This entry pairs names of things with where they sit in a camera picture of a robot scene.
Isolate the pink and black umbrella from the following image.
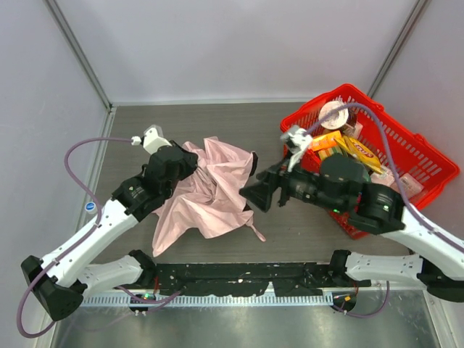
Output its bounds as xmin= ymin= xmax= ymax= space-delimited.
xmin=152 ymin=137 xmax=266 ymax=257

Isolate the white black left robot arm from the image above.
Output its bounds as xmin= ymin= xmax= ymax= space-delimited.
xmin=21 ymin=142 xmax=198 ymax=321

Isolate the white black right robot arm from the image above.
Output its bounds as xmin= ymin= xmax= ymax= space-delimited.
xmin=239 ymin=154 xmax=463 ymax=302

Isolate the yellow green sponge pack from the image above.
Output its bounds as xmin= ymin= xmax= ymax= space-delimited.
xmin=318 ymin=145 xmax=348 ymax=161

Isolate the orange snack box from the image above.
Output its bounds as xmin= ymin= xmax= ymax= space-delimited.
xmin=309 ymin=130 xmax=342 ymax=152

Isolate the toilet paper roll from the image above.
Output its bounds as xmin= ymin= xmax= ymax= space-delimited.
xmin=318 ymin=100 xmax=349 ymax=131

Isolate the yellow Lays chips bag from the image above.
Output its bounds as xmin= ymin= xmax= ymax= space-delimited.
xmin=335 ymin=136 xmax=384 ymax=174

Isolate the dark brown jar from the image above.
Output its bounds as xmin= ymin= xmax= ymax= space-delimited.
xmin=341 ymin=109 xmax=357 ymax=137

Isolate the pink packaged item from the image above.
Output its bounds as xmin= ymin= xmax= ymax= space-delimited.
xmin=370 ymin=166 xmax=395 ymax=188

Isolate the clear plastic water bottle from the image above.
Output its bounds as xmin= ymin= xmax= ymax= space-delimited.
xmin=84 ymin=202 xmax=98 ymax=216

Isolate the clear labelled plastic container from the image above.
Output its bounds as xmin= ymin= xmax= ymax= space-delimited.
xmin=400 ymin=173 xmax=423 ymax=203

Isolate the red plastic shopping basket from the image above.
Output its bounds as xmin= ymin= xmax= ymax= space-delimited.
xmin=280 ymin=83 xmax=460 ymax=240

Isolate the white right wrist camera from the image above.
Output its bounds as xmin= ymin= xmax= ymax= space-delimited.
xmin=281 ymin=125 xmax=313 ymax=173

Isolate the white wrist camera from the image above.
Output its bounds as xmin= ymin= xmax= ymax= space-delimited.
xmin=281 ymin=125 xmax=313 ymax=173
xmin=130 ymin=125 xmax=171 ymax=155

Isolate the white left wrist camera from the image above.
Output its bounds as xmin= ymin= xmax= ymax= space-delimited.
xmin=130 ymin=125 xmax=171 ymax=155

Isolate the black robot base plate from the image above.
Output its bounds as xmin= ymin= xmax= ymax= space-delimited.
xmin=154 ymin=262 xmax=371 ymax=297

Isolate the white slotted cable duct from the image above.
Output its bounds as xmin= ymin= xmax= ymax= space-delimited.
xmin=81 ymin=291 xmax=334 ymax=308

